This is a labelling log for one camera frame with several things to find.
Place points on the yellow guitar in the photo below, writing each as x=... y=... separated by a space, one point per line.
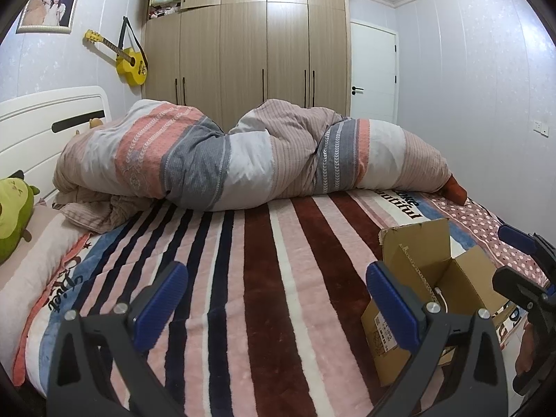
x=130 y=65

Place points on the cardboard box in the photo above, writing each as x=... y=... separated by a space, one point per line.
x=460 y=278

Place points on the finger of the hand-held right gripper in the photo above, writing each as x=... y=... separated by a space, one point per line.
x=517 y=234
x=517 y=284

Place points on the framed wall picture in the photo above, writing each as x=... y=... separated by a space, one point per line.
x=47 y=8

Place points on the pale pink pillow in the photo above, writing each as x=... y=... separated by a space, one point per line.
x=47 y=239

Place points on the white bed headboard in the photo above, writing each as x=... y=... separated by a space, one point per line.
x=39 y=121

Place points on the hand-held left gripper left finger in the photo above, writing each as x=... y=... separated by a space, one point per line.
x=160 y=299

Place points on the white door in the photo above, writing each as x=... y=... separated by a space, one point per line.
x=373 y=65

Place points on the wooden wardrobe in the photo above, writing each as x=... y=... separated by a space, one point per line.
x=260 y=52

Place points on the person's right hand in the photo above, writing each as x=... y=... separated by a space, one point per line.
x=526 y=347

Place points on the striped pink grey duvet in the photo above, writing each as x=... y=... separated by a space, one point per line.
x=217 y=156

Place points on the white wall switch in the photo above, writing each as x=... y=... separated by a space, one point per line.
x=541 y=127

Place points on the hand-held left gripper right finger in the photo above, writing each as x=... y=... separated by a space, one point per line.
x=393 y=308

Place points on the small brown toy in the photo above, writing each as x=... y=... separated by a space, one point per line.
x=95 y=123

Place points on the striped fleece blanket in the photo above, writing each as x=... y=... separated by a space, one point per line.
x=269 y=278

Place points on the green avocado plush toy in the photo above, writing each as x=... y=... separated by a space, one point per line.
x=15 y=217

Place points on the orange cloth item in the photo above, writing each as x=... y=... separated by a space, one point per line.
x=454 y=189

